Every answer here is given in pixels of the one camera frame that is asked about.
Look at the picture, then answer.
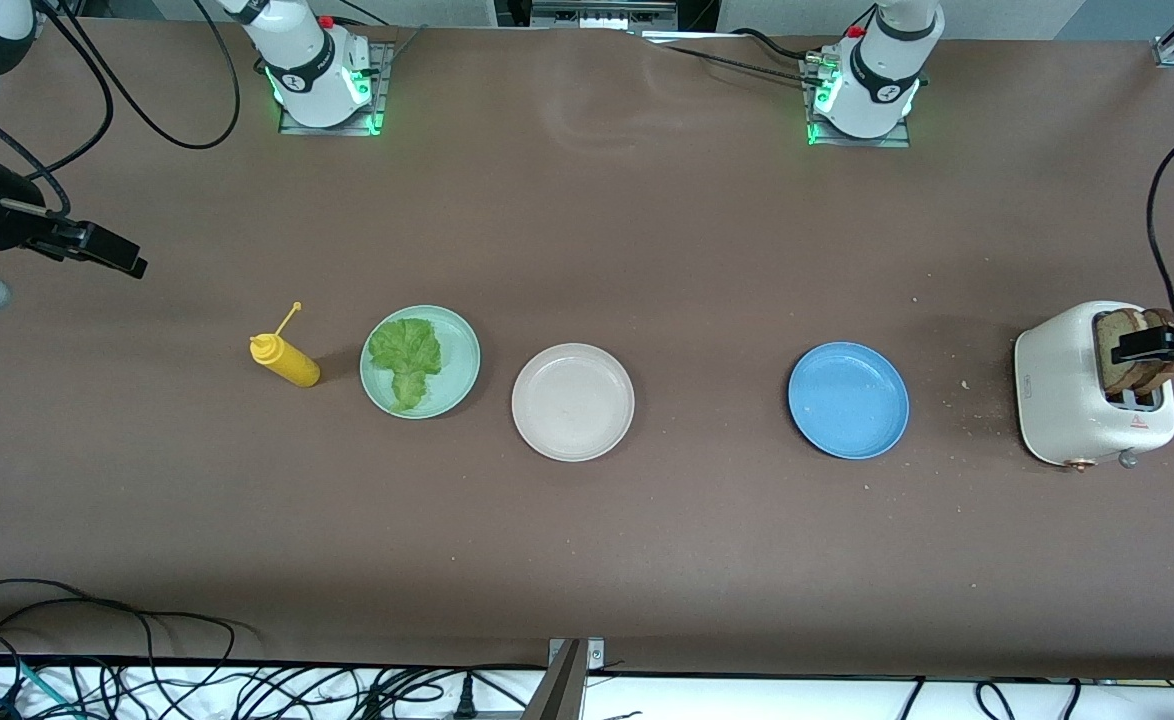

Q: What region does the brown bread slice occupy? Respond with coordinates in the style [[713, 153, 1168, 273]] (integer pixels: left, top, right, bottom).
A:
[[1095, 310, 1148, 393], [1142, 308, 1174, 394]]

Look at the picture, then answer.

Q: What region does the yellow mustard squeeze bottle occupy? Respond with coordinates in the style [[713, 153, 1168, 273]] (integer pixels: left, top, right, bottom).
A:
[[249, 301, 322, 389]]

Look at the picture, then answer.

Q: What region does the green lettuce leaf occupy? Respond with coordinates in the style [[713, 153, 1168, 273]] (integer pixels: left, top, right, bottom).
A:
[[367, 317, 444, 413]]

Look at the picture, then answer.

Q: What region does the blue plate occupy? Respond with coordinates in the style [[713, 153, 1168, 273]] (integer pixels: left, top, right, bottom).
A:
[[787, 341, 911, 461]]

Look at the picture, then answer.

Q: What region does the light green plate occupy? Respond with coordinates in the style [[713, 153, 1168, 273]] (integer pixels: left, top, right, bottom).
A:
[[359, 304, 482, 420]]

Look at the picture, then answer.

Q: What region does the beige plate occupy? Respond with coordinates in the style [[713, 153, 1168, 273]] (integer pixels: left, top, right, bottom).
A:
[[511, 343, 636, 463]]

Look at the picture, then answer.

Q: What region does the cream white toaster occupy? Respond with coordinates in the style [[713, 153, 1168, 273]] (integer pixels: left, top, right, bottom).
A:
[[1013, 300, 1174, 471]]

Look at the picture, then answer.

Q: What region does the silver metal device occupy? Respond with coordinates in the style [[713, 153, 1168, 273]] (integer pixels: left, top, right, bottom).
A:
[[530, 0, 680, 29]]

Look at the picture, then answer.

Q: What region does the aluminium beam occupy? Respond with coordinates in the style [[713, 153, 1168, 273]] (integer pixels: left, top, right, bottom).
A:
[[522, 640, 588, 720]]

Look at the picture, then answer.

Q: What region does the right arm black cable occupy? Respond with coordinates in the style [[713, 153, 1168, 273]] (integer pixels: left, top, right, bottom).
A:
[[42, 0, 243, 151], [0, 95, 113, 216]]

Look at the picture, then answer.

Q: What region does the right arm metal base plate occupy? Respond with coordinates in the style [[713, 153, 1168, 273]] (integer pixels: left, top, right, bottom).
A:
[[277, 40, 390, 137]]

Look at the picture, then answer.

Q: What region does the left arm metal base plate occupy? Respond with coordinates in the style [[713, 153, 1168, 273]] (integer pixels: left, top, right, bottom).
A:
[[800, 55, 913, 149]]

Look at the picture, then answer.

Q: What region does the black cable over table edge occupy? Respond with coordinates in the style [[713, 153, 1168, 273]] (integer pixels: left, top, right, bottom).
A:
[[0, 578, 240, 669]]

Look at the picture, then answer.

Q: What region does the teal cable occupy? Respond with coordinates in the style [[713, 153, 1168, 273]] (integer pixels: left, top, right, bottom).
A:
[[0, 650, 83, 720]]

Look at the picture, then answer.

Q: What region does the black cable to arm base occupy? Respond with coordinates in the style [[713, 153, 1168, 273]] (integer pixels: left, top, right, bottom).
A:
[[647, 42, 818, 83], [727, 28, 828, 63]]

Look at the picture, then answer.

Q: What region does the small metal bracket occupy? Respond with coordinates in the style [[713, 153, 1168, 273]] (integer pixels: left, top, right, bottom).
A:
[[550, 638, 606, 669]]

